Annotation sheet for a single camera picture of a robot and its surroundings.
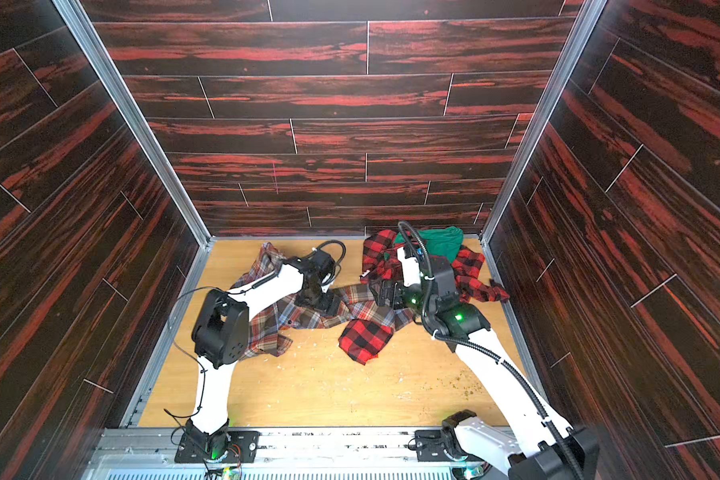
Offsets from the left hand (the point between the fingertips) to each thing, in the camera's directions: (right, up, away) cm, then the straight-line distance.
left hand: (326, 309), depth 96 cm
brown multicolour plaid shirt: (-16, -3, -6) cm, 18 cm away
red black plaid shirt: (+12, -9, -5) cm, 16 cm away
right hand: (+19, +11, -21) cm, 30 cm away
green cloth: (+44, +23, +17) cm, 53 cm away
